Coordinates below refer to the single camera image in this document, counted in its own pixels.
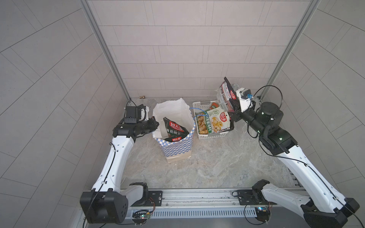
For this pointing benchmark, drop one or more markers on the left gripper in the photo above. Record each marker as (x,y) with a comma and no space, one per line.
(146,125)

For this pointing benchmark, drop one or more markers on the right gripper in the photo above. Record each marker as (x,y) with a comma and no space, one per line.
(237,113)

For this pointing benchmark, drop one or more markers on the dark green seasoning packet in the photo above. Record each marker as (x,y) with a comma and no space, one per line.
(175,131)

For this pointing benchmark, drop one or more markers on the red seasoning packet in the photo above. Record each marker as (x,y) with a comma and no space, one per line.
(226,96)

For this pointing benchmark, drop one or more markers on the checkered paper bag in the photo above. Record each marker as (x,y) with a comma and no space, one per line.
(181,113)

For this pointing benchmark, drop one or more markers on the mapo tofu sauce packet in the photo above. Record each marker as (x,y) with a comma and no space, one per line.
(213,121)

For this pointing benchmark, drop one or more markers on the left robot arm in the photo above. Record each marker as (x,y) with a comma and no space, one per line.
(107,202)

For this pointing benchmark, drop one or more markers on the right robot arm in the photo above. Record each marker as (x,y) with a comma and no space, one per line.
(324,207)

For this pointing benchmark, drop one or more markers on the white perforated plastic basket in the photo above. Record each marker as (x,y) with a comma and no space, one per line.
(199,107)

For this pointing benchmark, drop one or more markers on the left circuit board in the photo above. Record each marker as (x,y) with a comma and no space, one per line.
(142,214)

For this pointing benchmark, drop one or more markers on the circuit board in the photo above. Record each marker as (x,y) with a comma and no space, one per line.
(142,214)
(263,214)

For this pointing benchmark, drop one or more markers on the right circuit board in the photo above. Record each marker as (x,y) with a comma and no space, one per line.
(263,214)

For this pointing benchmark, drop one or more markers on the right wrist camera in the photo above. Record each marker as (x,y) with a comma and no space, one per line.
(245,98)

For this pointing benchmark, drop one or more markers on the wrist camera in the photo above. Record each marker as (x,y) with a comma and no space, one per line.
(245,98)
(135,114)

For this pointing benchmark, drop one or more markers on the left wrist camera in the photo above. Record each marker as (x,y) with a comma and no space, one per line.
(135,114)

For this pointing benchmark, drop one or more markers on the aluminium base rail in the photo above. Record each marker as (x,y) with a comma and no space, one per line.
(200,203)

